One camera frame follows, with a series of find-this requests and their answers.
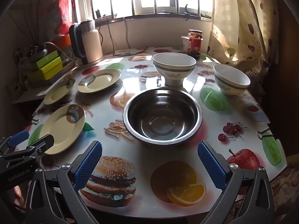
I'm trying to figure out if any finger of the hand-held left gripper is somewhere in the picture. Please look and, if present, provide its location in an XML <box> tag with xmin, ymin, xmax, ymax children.
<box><xmin>28</xmin><ymin>134</ymin><xmax>55</xmax><ymax>155</ymax></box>
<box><xmin>0</xmin><ymin>130</ymin><xmax>30</xmax><ymax>154</ymax></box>

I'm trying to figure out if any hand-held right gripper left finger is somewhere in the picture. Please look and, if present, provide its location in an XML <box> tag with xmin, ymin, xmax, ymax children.
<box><xmin>24</xmin><ymin>141</ymin><xmax>103</xmax><ymax>224</ymax></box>

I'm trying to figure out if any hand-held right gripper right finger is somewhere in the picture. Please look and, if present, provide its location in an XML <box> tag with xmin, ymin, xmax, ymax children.
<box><xmin>197</xmin><ymin>141</ymin><xmax>275</xmax><ymax>224</ymax></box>

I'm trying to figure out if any cream plate with brown emblem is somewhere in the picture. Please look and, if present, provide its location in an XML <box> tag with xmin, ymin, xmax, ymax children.
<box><xmin>77</xmin><ymin>69</ymin><xmax>122</xmax><ymax>94</ymax></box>
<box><xmin>38</xmin><ymin>104</ymin><xmax>86</xmax><ymax>155</ymax></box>
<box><xmin>44</xmin><ymin>78</ymin><xmax>76</xmax><ymax>105</ymax></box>

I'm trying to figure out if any stainless steel bowl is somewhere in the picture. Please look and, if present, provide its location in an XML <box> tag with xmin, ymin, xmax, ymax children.
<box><xmin>123</xmin><ymin>88</ymin><xmax>203</xmax><ymax>147</ymax></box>

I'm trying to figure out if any white bowl with blue band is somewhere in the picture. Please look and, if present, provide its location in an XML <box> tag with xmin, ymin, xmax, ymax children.
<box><xmin>152</xmin><ymin>52</ymin><xmax>197</xmax><ymax>87</ymax></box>
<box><xmin>213</xmin><ymin>64</ymin><xmax>251</xmax><ymax>97</ymax></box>

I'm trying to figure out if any green cardboard box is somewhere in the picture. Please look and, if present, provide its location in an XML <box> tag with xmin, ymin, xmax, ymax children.
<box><xmin>28</xmin><ymin>62</ymin><xmax>63</xmax><ymax>81</ymax></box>
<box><xmin>36</xmin><ymin>50</ymin><xmax>59</xmax><ymax>67</ymax></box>
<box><xmin>38</xmin><ymin>56</ymin><xmax>62</xmax><ymax>74</ymax></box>

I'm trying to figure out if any striped grey tray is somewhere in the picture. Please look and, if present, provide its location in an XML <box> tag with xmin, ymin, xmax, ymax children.
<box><xmin>28</xmin><ymin>59</ymin><xmax>78</xmax><ymax>84</ymax></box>

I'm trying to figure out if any orange box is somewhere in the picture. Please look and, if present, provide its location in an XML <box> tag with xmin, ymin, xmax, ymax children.
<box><xmin>56</xmin><ymin>34</ymin><xmax>72</xmax><ymax>49</ymax></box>

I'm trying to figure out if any cream and black electric kettle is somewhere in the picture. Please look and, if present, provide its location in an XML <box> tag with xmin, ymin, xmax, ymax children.
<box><xmin>69</xmin><ymin>19</ymin><xmax>104</xmax><ymax>66</ymax></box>

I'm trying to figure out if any red-labelled glass jar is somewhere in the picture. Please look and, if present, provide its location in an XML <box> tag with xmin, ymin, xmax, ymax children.
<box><xmin>187</xmin><ymin>29</ymin><xmax>203</xmax><ymax>59</ymax></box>

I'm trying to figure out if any red packet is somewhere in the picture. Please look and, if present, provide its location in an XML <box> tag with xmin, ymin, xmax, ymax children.
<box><xmin>58</xmin><ymin>0</ymin><xmax>73</xmax><ymax>35</ymax></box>

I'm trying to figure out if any cream heart-patterned curtain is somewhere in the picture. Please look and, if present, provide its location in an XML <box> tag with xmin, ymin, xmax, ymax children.
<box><xmin>207</xmin><ymin>0</ymin><xmax>281</xmax><ymax>94</ymax></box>

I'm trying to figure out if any black window latch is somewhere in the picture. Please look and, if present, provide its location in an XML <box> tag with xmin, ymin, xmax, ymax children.
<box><xmin>183</xmin><ymin>4</ymin><xmax>192</xmax><ymax>19</ymax></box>

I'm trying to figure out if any black power cable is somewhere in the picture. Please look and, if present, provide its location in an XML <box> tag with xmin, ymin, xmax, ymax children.
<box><xmin>98</xmin><ymin>15</ymin><xmax>149</xmax><ymax>56</ymax></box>

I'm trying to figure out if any grey power cable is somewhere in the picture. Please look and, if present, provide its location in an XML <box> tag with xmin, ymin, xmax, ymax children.
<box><xmin>124</xmin><ymin>19</ymin><xmax>132</xmax><ymax>50</ymax></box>

